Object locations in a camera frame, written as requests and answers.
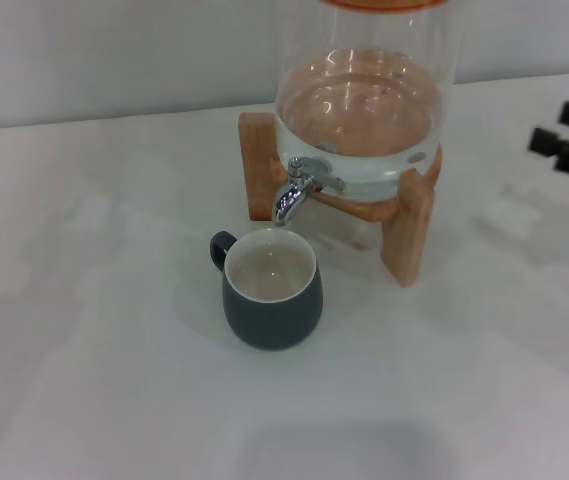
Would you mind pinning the glass water dispenser jar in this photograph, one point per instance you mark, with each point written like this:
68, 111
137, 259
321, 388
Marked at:
364, 125

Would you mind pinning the dark grey ceramic mug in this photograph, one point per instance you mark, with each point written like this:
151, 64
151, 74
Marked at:
269, 320

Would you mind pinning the wooden dispenser stand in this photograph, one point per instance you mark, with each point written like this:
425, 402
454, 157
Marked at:
259, 165

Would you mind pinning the chrome dispenser faucet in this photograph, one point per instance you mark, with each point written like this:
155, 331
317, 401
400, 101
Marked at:
291, 195

